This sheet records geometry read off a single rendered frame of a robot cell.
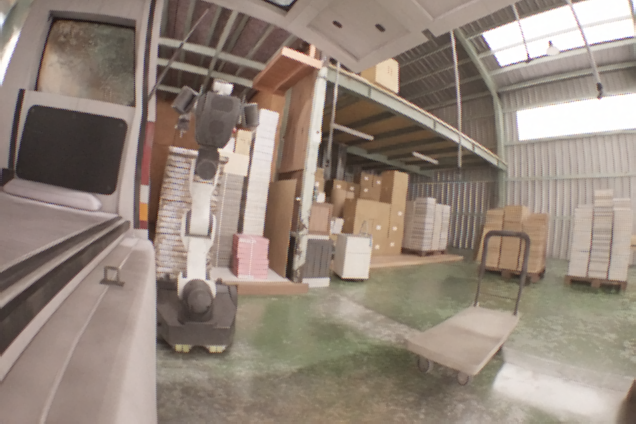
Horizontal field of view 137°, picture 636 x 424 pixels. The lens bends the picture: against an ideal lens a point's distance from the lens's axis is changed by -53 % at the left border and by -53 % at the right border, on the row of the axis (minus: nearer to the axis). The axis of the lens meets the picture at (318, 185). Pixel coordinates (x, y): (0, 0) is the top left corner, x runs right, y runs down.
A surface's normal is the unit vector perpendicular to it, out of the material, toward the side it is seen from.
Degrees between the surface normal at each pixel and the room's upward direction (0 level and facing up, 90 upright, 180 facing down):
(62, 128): 90
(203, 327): 90
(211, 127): 116
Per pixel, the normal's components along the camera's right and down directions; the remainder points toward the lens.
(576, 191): -0.85, -0.15
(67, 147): 0.51, -0.03
